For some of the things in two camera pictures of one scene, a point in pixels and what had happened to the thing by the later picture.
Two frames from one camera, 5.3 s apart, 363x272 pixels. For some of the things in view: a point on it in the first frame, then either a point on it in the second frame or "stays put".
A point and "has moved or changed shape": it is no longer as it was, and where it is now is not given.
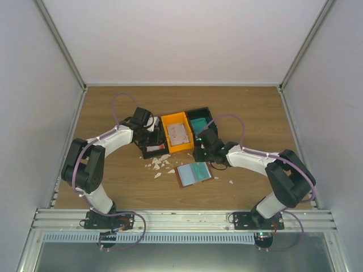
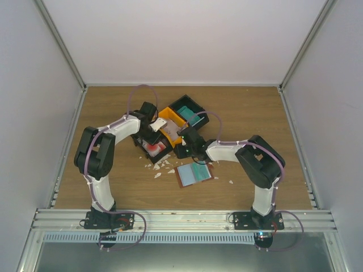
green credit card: x=200 y=171 stays put
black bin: x=151 y=149 has moved or changed shape
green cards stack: x=199 y=125 -> x=189 y=115
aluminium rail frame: x=180 y=221 stays put
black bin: x=202 y=113 has moved or changed shape
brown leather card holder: x=190 y=174 stays put
